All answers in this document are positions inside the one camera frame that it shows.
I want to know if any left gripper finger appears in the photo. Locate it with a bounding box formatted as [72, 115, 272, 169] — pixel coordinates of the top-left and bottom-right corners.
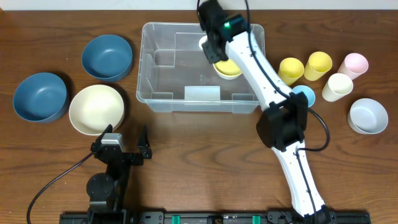
[91, 124, 113, 149]
[137, 126, 152, 159]

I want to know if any small yellow bowl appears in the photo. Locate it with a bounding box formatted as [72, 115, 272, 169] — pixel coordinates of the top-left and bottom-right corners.
[214, 59, 242, 76]

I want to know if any small white bowl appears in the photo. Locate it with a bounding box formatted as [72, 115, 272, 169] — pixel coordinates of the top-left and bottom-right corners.
[213, 64, 243, 80]

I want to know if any light blue cup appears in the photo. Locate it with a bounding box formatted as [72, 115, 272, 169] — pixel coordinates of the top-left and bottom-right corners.
[292, 85, 316, 107]

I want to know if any yellow cup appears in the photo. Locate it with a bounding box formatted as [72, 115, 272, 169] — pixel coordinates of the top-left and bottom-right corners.
[303, 51, 333, 81]
[278, 57, 305, 86]

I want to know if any cream cup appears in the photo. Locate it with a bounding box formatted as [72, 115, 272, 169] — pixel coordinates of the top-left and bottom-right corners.
[322, 73, 353, 102]

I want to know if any small grey bowl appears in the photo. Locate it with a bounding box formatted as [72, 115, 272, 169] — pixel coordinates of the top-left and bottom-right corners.
[348, 98, 389, 134]

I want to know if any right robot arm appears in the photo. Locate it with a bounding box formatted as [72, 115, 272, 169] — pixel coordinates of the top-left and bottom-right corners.
[197, 0, 331, 223]

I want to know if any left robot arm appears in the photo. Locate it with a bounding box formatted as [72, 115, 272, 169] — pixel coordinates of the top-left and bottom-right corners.
[86, 125, 152, 224]

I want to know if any clear plastic storage container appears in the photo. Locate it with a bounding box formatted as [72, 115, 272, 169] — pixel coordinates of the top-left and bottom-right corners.
[136, 22, 259, 113]

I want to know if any large cream bowl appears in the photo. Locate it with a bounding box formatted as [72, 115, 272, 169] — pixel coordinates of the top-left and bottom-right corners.
[68, 85, 125, 136]

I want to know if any dark blue bowl, left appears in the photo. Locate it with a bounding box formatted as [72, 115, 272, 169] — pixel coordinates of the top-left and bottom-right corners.
[12, 72, 70, 123]

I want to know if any dark blue bowl, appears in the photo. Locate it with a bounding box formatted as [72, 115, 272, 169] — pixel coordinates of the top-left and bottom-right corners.
[81, 34, 134, 82]
[12, 72, 70, 123]

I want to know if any dark blue bowl, back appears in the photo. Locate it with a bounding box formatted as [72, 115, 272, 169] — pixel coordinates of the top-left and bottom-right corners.
[81, 34, 134, 82]

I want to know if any pink cup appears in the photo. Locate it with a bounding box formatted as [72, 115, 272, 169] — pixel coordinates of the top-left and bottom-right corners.
[338, 53, 369, 80]

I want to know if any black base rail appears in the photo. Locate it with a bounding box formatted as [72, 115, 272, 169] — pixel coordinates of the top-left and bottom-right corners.
[59, 210, 371, 224]

